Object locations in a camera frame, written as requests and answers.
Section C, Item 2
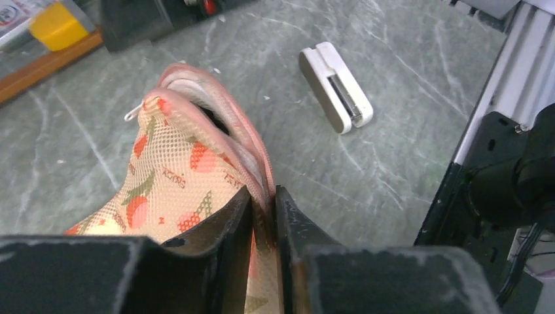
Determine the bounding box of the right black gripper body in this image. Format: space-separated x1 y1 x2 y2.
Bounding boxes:
99 0 251 52

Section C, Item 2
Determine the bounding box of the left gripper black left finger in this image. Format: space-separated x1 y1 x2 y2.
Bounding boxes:
1 188 252 313

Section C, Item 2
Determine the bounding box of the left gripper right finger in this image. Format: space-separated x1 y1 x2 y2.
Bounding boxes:
275 186 500 313

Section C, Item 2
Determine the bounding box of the floral mesh laundry bag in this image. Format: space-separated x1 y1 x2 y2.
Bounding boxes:
68 63 281 313

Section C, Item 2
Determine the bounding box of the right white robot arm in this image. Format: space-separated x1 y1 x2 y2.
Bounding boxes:
96 1 554 313

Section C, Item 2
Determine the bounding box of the yellow grey tape dispenser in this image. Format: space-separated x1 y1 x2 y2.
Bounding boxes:
29 1 94 52

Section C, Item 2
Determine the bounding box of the orange wooden shelf rack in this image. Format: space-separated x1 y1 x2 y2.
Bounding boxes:
1 30 103 105

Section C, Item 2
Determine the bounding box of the small white rectangular block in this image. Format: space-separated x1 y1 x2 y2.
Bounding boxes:
298 42 374 135

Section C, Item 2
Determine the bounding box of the aluminium frame rail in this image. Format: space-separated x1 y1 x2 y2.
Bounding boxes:
452 1 554 165

